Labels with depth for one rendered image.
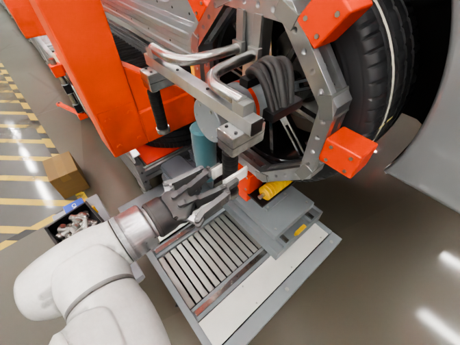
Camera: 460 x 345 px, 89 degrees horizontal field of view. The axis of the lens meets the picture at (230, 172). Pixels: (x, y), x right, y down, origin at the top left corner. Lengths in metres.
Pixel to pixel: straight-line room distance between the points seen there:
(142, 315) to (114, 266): 0.09
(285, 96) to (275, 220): 0.80
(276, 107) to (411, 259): 1.32
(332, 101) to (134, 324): 0.51
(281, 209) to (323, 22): 0.90
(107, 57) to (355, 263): 1.44
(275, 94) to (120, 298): 0.42
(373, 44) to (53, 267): 0.68
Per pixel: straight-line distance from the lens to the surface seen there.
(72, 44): 0.92
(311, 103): 0.93
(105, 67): 0.96
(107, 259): 0.43
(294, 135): 0.79
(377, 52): 0.60
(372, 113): 0.62
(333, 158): 0.60
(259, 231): 1.23
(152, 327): 0.39
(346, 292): 1.39
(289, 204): 1.26
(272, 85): 0.47
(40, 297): 0.46
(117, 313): 0.39
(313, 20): 0.54
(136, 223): 0.44
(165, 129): 0.79
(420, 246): 1.71
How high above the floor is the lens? 1.23
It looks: 48 degrees down
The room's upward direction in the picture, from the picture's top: straight up
